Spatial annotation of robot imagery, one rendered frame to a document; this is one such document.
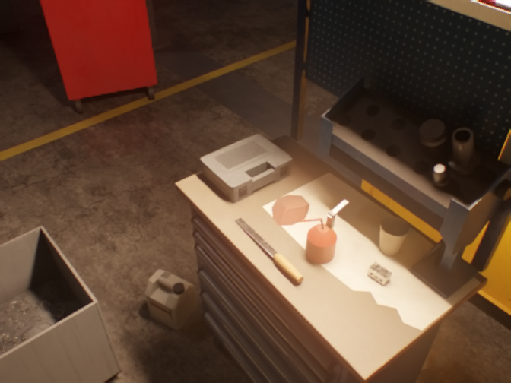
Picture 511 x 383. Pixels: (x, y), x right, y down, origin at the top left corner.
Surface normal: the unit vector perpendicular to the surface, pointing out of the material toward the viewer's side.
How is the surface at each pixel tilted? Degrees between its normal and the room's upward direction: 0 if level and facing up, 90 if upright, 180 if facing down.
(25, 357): 90
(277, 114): 0
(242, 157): 0
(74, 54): 90
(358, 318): 0
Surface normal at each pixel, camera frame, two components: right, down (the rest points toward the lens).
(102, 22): 0.36, 0.61
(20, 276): 0.64, 0.50
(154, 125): 0.00, -0.75
